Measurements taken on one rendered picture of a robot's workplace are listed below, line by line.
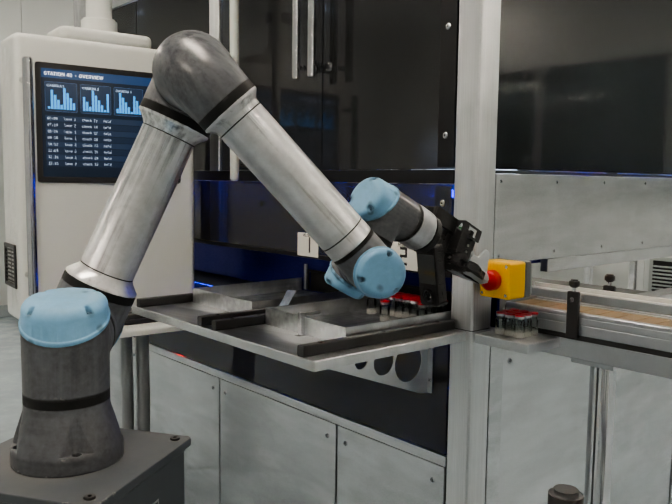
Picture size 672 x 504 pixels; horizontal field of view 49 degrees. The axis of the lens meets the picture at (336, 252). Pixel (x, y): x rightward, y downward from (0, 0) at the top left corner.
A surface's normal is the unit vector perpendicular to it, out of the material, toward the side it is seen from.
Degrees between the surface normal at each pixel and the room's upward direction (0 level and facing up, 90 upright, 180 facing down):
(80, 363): 90
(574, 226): 90
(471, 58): 90
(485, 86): 90
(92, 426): 72
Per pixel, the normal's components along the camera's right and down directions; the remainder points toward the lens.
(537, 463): 0.66, 0.08
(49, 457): 0.07, -0.21
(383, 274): 0.18, 0.10
